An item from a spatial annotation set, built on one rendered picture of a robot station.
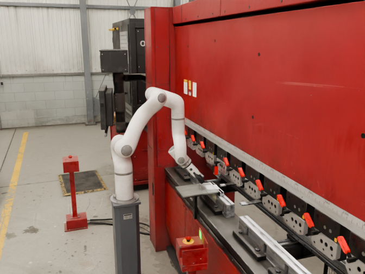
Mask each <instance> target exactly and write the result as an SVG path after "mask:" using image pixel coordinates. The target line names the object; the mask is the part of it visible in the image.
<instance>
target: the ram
mask: <svg viewBox="0 0 365 274"><path fill-rule="evenodd" d="M184 79H185V80H187V94H185V93H184ZM189 81H191V90H190V89H189ZM193 82H195V83H197V97H193ZM189 91H191V95H189ZM175 94H177V95H179V96H180V97H181V98H182V99H183V100H184V105H185V118H187V119H189V120H190V121H192V122H194V123H195V124H197V125H199V126H201V127H202V128H204V129H206V130H208V131H209V132H211V133H212V134H214V135H216V136H218V137H219V138H221V139H223V140H224V141H226V142H228V143H230V144H231V145H233V146H235V147H237V148H238V149H240V150H241V151H243V152H245V153H246V154H248V155H250V156H252V157H253V158H255V159H257V160H259V161H260V162H262V163H264V164H266V165H267V166H269V167H271V168H272V169H274V170H275V171H278V172H279V173H281V174H282V175H284V176H286V177H288V178H289V179H291V180H293V181H295V182H296V183H298V184H300V185H301V186H303V187H305V188H307V189H308V190H310V191H312V192H314V193H315V194H317V195H318V196H320V197H322V198H323V199H325V200H327V201H329V202H330V203H332V204H334V205H336V206H337V207H339V208H341V209H343V210H344V211H346V212H347V213H349V214H351V215H352V216H354V217H356V218H358V219H359V220H361V221H363V222H365V1H359V2H352V3H344V4H336V5H328V6H324V7H316V8H308V9H301V10H293V11H286V12H280V13H273V14H265V15H257V16H249V17H242V18H234V19H229V20H222V21H214V22H206V23H199V24H191V25H186V26H178V27H175ZM185 125H187V126H188V127H190V128H191V129H193V130H195V131H196V132H197V133H199V134H201V135H202V136H204V137H205V138H207V139H209V140H210V141H212V142H213V143H215V144H216V145H218V146H219V147H221V148H222V149H224V150H226V151H227V152H229V153H230V154H232V155H233V156H235V157H236V158H238V159H239V160H241V161H243V162H244V163H246V164H247V165H249V166H251V167H252V168H254V169H255V170H257V171H259V172H260V173H261V174H263V175H265V176H266V177H268V178H269V179H271V180H272V181H274V182H276V183H277V184H279V185H280V186H282V187H283V188H285V189H286V190H288V191H290V192H291V193H293V194H294V195H296V196H298V197H299V198H301V199H302V200H304V201H305V202H307V203H308V204H310V205H311V206H313V207H315V208H316V209H318V210H319V211H321V212H322V213H324V214H325V215H327V216H328V217H330V218H332V219H333V220H335V221H336V222H338V223H340V224H341V225H342V226H344V227H346V228H347V229H349V230H350V231H352V232H354V233H355V234H357V235H358V236H360V237H361V238H363V239H364V240H365V231H363V230H361V229H359V228H358V227H356V226H355V225H353V224H352V223H350V222H348V221H347V220H345V219H344V218H342V217H340V216H338V215H337V214H335V213H334V212H332V211H330V210H329V209H327V208H326V207H324V206H322V205H321V204H319V203H317V202H316V201H314V200H313V199H311V198H309V197H307V196H306V195H304V194H303V193H301V192H300V191H298V190H296V189H295V188H293V187H291V186H290V185H288V184H286V183H285V182H283V181H282V180H280V179H278V178H276V177H275V176H274V175H272V174H270V173H269V172H267V171H265V170H264V169H262V168H260V167H259V166H257V165H255V164H254V163H252V162H251V161H249V160H248V159H246V158H244V157H243V156H241V155H239V154H238V153H236V152H234V151H233V150H231V149H229V148H228V147H226V146H224V145H223V144H221V143H220V142H218V141H217V140H215V139H213V138H212V137H210V136H208V135H207V134H205V133H203V132H202V131H200V130H198V129H197V128H196V127H194V126H192V125H190V124H189V123H187V122H186V121H185Z"/></svg>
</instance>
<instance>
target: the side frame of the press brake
mask: <svg viewBox="0 0 365 274"><path fill-rule="evenodd" d="M178 26H183V24H173V7H149V8H145V9H144V37H145V60H146V90H147V89H148V88H150V87H156V88H159V89H163V90H166V91H169V92H172V93H174V94H175V27H178ZM147 144H148V186H149V229H150V241H151V242H152V244H153V246H154V248H155V251H156V252H159V251H165V250H166V246H171V245H172V243H171V240H170V238H169V234H168V230H167V226H166V206H165V179H166V174H165V168H166V167H175V166H178V164H177V163H176V161H175V159H174V158H173V157H172V156H171V155H170V154H169V152H168V151H169V149H170V148H171V147H172V146H174V142H173V137H172V119H171V108H169V107H166V106H163V107H162V108H161V109H160V110H159V111H158V112H156V113H155V114H154V115H153V116H152V117H151V118H150V120H149V121H148V123H147ZM186 154H187V156H188V157H189V158H190V159H191V161H192V164H193V165H194V166H195V167H196V168H197V169H198V170H199V172H200V173H201V174H202V175H203V176H204V177H203V180H211V179H217V177H216V176H215V175H214V174H213V171H212V170H211V169H210V168H209V167H207V165H206V164H207V162H206V159H205V157H201V156H200V155H198V154H197V152H196V150H192V149H191V148H189V147H188V145H187V139H186ZM224 194H225V196H226V197H228V198H229V199H230V200H231V201H232V202H233V203H235V192H228V193H224Z"/></svg>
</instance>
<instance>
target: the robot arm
mask: <svg viewBox="0 0 365 274"><path fill-rule="evenodd" d="M145 97H146V99H147V100H148V101H147V102H146V103H144V104H143V105H142V106H141V107H139V108H138V110H137V111H136V113H135V114H134V116H133V117H132V119H131V120H130V122H129V125H128V127H127V130H126V132H125V134H124V135H116V136H114V137H113V138H112V140H111V154H112V159H113V162H114V173H115V194H113V195H112V196H111V197H110V201H111V202H112V203H114V204H119V205H126V204H132V203H135V202H136V201H138V200H139V195H138V194H136V193H134V185H133V164H132V161H131V157H130V156H131V155H132V154H133V153H134V151H135V149H136V146H137V144H138V141H139V139H140V136H141V133H142V131H143V129H144V127H145V126H146V124H147V123H148V121H149V120H150V118H151V117H152V116H153V115H154V114H155V113H156V112H158V111H159V110H160V109H161V108H162V107H163V106H166V107H169V108H171V119H172V137H173V142H174V146H172V147H171V148H170V149H169V151H168V152H169V154H170V155H171V156H172V157H173V158H174V159H175V161H176V163H177V164H179V165H180V166H181V167H182V168H184V169H187V170H188V172H189V173H190V174H191V175H192V176H193V177H194V178H197V179H198V181H199V182H200V183H201V184H203V183H204V182H205V180H203V177H202V176H201V175H200V172H199V170H198V169H197V168H196V167H195V166H194V165H193V164H192V161H191V159H190V158H189V157H188V156H187V154H186V138H185V105H184V100H183V99H182V98H181V97H180V96H179V95H177V94H174V93H172V92H169V91H166V90H163V89H159V88H156V87H150V88H148V89H147V90H146V92H145Z"/></svg>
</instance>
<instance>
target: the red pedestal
mask: <svg viewBox="0 0 365 274"><path fill-rule="evenodd" d="M62 163H63V170H64V173H69V176H70V188H71V201H72V214H67V215H66V223H64V230H65V232H70V231H77V230H81V229H88V226H87V216H86V212H82V213H77V203H76V195H75V182H74V172H79V161H78V156H77V155H76V156H71V155H69V156H68V157H63V158H62Z"/></svg>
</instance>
